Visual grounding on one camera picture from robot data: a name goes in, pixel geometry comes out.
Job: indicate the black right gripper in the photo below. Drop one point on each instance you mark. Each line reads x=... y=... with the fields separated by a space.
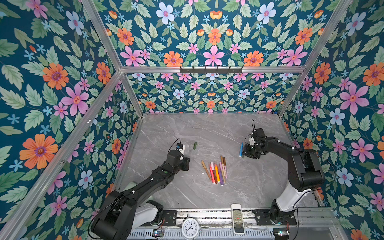
x=247 y=152

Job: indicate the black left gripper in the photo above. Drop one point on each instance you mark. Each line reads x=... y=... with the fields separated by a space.
x=186 y=162

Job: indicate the blue highlighter pen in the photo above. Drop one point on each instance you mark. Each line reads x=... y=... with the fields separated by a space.
x=241 y=150

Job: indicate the orange highlighter pen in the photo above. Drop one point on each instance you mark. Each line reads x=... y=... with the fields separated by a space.
x=217 y=173

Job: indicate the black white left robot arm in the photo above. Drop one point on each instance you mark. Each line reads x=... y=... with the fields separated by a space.
x=124 y=211

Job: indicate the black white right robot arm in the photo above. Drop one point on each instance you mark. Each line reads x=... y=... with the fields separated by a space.
x=305 y=173

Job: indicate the tan brown pen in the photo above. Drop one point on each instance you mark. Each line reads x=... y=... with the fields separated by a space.
x=206 y=170

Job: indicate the brown lilac pen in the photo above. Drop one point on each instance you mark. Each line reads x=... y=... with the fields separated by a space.
x=224 y=167

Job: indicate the pink highlighter pen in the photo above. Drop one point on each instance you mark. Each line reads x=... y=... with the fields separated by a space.
x=212 y=174

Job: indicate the beige capybara pen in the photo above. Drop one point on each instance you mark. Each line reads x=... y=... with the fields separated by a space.
x=222 y=169

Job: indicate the purple highlighter pen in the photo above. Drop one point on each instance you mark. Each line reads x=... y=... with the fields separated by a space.
x=221 y=177

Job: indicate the pale green sponge block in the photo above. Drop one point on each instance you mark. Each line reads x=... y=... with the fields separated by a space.
x=129 y=186

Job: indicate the white analog clock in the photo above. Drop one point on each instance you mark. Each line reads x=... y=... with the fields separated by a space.
x=190 y=229

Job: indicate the white remote control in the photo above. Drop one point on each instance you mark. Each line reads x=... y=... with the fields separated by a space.
x=237 y=219

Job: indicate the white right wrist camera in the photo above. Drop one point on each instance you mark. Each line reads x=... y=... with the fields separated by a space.
x=252 y=141

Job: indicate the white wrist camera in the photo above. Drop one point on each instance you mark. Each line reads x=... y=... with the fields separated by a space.
x=181 y=148
x=252 y=141

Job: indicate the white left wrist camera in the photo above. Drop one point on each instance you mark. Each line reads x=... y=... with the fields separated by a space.
x=181 y=148

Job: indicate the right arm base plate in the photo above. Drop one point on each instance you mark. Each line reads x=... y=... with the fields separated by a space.
x=274 y=217

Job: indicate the black hook rail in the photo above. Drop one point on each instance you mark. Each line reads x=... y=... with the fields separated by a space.
x=210 y=70

